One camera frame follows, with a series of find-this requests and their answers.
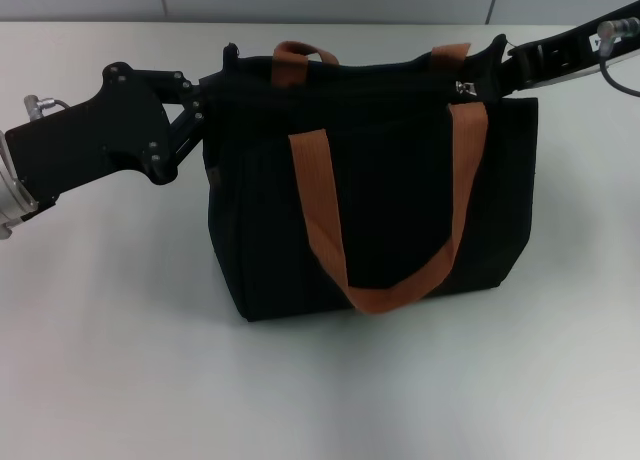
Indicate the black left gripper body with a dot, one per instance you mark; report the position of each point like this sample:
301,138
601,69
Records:
95,135

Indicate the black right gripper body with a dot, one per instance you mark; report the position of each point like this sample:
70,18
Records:
570,50

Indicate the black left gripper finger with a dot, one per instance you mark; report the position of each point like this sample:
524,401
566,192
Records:
180,87
190,127

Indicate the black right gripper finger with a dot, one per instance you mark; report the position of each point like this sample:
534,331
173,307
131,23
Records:
517,72

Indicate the silver zipper pull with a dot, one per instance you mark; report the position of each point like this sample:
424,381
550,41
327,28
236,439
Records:
465,89

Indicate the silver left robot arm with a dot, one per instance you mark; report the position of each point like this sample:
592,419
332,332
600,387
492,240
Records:
12,195

